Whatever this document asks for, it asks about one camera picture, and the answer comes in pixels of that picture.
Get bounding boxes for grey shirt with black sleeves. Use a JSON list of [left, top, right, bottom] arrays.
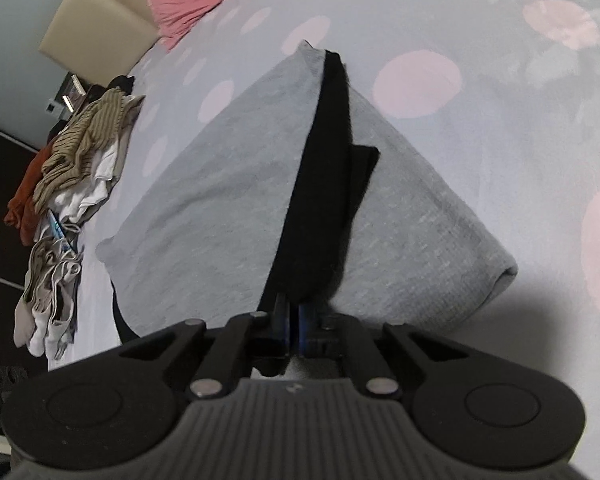
[[96, 40, 519, 342]]

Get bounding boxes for white folded garment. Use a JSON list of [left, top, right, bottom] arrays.
[[14, 280, 78, 361]]

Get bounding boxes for striped olive garment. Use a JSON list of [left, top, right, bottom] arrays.
[[32, 87, 147, 216]]

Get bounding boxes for rust orange sweater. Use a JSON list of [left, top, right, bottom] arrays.
[[4, 147, 56, 247]]

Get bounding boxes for smartphone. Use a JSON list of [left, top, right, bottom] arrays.
[[47, 210, 78, 256]]

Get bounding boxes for cream padded headboard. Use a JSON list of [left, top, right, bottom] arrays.
[[38, 0, 163, 78]]

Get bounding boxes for black garment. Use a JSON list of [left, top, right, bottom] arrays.
[[104, 75, 137, 97]]

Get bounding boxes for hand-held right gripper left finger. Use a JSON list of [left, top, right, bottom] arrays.
[[120, 294, 291, 401]]

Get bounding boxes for dark wardrobe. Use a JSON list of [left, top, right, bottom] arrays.
[[0, 120, 51, 366]]

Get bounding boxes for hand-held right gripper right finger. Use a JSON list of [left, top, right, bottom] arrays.
[[291, 300, 468, 401]]

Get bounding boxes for white cotton garment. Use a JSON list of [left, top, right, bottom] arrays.
[[45, 142, 123, 226]]

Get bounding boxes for picture frame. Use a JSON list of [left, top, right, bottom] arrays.
[[59, 74, 88, 111]]

